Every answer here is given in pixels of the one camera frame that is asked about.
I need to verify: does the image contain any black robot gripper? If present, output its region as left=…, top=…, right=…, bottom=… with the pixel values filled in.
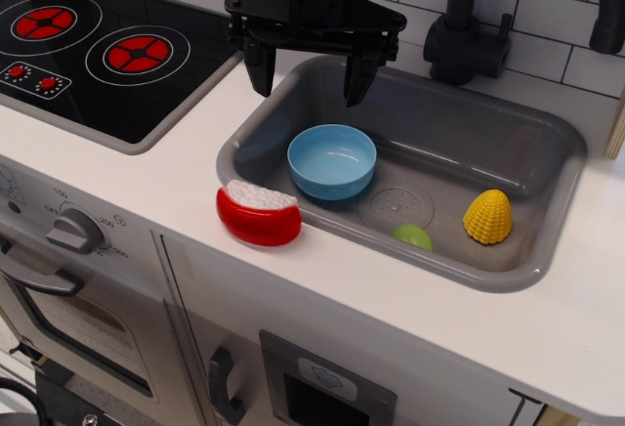
left=225, top=0, right=407, bottom=107

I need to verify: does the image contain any yellow toy corn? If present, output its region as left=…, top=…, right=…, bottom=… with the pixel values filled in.
left=463, top=189, right=513, bottom=245

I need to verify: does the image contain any blue plastic bowl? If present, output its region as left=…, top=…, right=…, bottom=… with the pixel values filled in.
left=287, top=124, right=377, bottom=201

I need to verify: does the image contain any red toy rice bowl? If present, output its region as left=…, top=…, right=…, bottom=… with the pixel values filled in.
left=216, top=180, right=302, bottom=246

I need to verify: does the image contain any grey toy sink basin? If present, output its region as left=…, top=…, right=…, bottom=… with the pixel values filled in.
left=217, top=57, right=587, bottom=292

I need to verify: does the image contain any black toy faucet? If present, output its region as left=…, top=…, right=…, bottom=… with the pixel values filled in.
left=423, top=0, right=624, bottom=86

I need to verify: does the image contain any black toy stovetop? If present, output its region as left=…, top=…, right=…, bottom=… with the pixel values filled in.
left=1, top=0, right=239, bottom=155

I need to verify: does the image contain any green toy fruit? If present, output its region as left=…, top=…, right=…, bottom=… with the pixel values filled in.
left=391, top=224, right=434, bottom=251

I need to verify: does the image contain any grey oven knob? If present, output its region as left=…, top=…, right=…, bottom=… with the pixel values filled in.
left=46, top=208, right=104, bottom=255

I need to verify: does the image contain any grey dishwasher control panel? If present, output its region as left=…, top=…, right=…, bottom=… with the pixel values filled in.
left=259, top=330, right=396, bottom=426

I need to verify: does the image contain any toy oven door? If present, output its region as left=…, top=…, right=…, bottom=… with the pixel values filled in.
left=1, top=235, right=204, bottom=425

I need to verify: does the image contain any grey oven door handle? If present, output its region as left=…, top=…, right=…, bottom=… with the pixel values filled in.
left=1, top=236, right=84, bottom=297

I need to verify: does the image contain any grey dishwasher door handle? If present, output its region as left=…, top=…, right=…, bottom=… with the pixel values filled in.
left=208, top=347, right=246, bottom=425

